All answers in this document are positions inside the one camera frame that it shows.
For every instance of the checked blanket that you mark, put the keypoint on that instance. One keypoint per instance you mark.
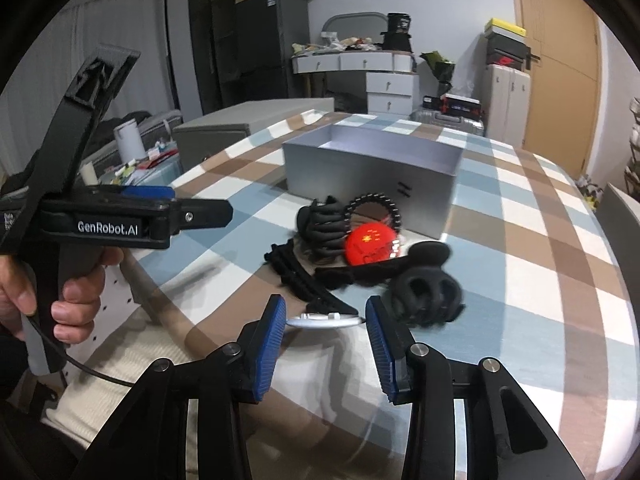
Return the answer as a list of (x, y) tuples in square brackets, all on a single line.
[(525, 240)]

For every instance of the cream knitted clothing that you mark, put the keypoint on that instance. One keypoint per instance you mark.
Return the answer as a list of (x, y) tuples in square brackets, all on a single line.
[(130, 355)]

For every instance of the black wardrobe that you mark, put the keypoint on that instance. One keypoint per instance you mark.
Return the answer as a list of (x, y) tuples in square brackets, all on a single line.
[(220, 45)]

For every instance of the dark grey refrigerator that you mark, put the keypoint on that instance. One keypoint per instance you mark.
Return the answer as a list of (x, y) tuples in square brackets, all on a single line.
[(270, 45)]

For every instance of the white hair clip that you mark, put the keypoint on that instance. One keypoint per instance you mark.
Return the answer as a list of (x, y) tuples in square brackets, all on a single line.
[(320, 321)]

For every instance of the large black hair claw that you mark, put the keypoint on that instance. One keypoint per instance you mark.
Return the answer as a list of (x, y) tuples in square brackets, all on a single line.
[(425, 290)]

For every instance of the grey arched mirror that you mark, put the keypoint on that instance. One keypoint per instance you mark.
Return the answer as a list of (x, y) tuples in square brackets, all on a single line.
[(350, 19)]

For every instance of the white suitcase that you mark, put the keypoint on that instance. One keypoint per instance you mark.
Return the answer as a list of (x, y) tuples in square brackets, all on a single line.
[(505, 105)]

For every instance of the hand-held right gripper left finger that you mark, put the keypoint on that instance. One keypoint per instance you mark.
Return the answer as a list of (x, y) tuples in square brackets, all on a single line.
[(267, 350)]

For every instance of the white curtain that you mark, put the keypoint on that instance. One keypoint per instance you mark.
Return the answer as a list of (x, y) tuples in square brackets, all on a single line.
[(150, 60)]

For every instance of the black fabric headband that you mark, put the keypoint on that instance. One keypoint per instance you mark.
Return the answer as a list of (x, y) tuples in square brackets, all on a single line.
[(340, 276)]

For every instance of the grey storage box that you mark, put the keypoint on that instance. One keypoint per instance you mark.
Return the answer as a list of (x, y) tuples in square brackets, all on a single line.
[(350, 175)]

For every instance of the dark wrapped bouquet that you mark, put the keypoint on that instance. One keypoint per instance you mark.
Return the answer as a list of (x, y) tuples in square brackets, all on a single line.
[(440, 67)]

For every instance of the person's left hand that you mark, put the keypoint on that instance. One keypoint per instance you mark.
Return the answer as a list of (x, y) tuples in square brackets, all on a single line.
[(75, 305)]

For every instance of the silver suitcase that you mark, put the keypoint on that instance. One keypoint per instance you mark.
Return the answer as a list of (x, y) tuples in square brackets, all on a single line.
[(450, 122)]

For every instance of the long black hair clip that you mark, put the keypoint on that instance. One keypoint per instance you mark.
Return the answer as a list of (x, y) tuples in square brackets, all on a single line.
[(300, 285)]

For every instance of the wooden door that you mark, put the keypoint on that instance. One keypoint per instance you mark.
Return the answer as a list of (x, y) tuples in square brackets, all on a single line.
[(555, 85)]

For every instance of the pile of small packets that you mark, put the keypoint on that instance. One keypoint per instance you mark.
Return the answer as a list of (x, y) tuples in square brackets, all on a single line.
[(150, 160)]

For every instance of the black and red box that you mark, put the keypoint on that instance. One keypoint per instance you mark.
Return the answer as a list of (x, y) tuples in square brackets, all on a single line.
[(460, 105)]

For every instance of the stack of shoe boxes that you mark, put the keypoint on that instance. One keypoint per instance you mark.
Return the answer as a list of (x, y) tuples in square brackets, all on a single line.
[(505, 42)]

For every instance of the black ribbed hair claw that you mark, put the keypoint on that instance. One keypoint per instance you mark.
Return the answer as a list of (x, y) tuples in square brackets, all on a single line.
[(320, 230)]

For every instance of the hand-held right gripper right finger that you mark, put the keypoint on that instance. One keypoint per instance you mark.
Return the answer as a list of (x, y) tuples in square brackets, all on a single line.
[(382, 355)]

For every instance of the pile of cosmetics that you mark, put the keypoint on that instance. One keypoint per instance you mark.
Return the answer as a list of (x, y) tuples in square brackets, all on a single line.
[(345, 45)]

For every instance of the white dressing table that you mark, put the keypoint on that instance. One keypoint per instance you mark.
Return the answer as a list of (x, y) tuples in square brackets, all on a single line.
[(380, 90)]

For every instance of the shoe rack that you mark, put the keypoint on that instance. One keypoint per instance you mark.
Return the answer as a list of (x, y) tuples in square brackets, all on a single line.
[(634, 140)]

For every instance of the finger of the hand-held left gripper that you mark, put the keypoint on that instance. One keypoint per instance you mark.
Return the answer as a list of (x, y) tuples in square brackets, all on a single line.
[(147, 192), (205, 212)]

